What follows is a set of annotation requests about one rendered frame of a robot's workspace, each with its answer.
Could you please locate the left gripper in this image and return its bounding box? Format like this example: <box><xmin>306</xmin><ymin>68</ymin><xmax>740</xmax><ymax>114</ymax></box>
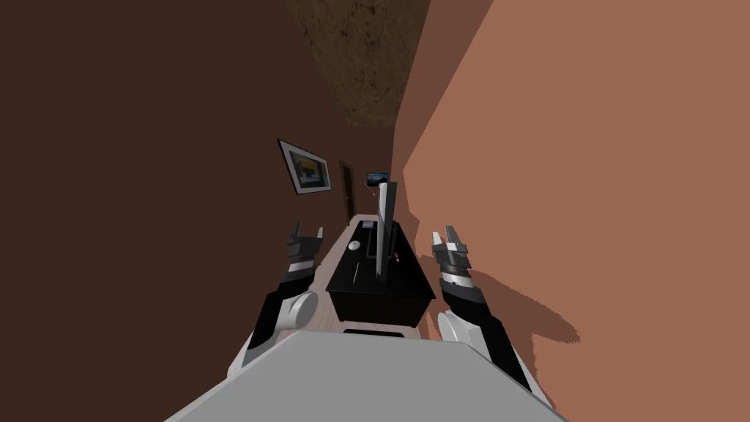
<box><xmin>286</xmin><ymin>221</ymin><xmax>324</xmax><ymax>264</ymax></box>

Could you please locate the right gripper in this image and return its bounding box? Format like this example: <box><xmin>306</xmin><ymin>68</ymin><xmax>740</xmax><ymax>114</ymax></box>
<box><xmin>431</xmin><ymin>225</ymin><xmax>472</xmax><ymax>275</ymax></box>

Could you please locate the dark brown door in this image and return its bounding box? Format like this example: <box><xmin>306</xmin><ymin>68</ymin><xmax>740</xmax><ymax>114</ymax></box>
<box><xmin>338</xmin><ymin>160</ymin><xmax>357</xmax><ymax>223</ymax></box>

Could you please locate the grey flat monitor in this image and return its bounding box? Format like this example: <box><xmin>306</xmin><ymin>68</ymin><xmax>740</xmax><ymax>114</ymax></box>
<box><xmin>375</xmin><ymin>181</ymin><xmax>399</xmax><ymax>282</ymax></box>

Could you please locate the framed yellow blue picture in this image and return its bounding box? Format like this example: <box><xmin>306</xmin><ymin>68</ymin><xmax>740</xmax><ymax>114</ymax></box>
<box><xmin>277</xmin><ymin>138</ymin><xmax>333</xmax><ymax>196</ymax></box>

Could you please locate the black desk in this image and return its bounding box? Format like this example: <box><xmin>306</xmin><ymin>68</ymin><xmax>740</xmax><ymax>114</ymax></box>
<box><xmin>324</xmin><ymin>219</ymin><xmax>437</xmax><ymax>329</ymax></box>

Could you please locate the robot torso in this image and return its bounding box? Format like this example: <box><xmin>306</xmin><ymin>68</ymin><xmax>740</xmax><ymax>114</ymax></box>
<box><xmin>165</xmin><ymin>328</ymin><xmax>568</xmax><ymax>422</ymax></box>

